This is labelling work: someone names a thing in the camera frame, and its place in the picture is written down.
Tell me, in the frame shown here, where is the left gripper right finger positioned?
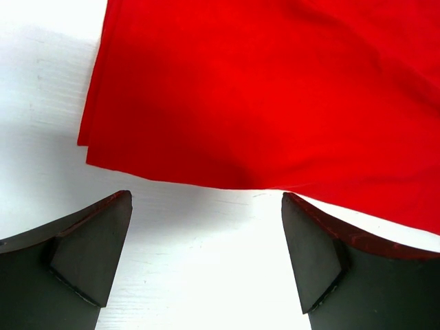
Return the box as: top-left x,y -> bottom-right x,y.
281,193 -> 439,330

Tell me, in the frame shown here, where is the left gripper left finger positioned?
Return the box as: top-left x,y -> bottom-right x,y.
1,190 -> 132,329

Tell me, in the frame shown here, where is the red t shirt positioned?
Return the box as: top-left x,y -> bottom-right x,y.
78,1 -> 439,234

